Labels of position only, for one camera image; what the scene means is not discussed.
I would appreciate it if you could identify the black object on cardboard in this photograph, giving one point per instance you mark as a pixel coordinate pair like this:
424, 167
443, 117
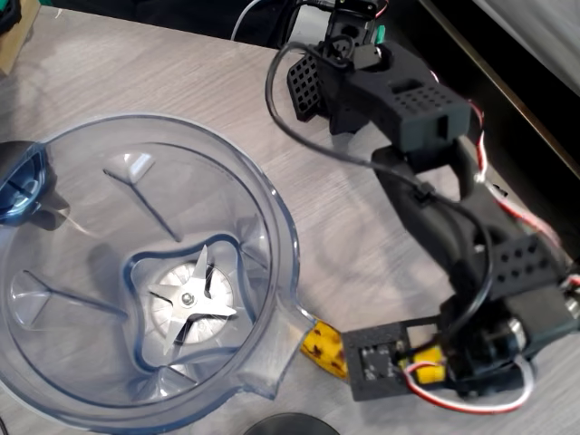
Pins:
9, 16

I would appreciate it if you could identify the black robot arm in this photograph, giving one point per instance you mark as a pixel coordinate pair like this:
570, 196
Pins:
394, 90

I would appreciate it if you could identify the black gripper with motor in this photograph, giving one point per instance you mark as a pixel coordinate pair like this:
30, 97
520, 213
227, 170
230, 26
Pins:
467, 378

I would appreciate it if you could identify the round black lid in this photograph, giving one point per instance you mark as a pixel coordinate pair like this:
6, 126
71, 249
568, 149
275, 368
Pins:
290, 426

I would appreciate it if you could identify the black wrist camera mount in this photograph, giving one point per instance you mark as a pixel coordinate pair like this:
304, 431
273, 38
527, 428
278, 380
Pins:
376, 344

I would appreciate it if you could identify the spotted yellow banana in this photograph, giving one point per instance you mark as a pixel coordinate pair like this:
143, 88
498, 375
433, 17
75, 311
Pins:
324, 346

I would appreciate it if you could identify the green black base clamp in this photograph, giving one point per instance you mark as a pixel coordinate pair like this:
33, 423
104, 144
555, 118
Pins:
380, 34

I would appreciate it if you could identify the small black table clamp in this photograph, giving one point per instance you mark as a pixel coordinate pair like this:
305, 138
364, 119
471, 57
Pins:
500, 191

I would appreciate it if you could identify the clear plastic blender jar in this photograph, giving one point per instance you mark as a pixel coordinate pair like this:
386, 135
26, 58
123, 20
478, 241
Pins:
90, 204

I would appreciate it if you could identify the brown cardboard box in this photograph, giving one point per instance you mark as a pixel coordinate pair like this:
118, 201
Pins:
18, 45

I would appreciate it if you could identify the steel blender blade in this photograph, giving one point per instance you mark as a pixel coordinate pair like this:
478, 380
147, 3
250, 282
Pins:
188, 299

